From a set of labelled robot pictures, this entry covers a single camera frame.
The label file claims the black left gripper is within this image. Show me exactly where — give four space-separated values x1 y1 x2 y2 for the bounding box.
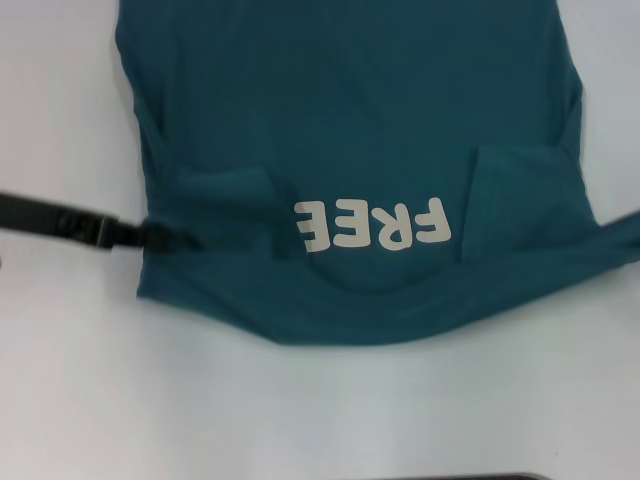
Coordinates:
0 191 207 255

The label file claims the teal blue printed t-shirt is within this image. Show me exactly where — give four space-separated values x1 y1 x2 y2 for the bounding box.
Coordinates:
113 0 640 349

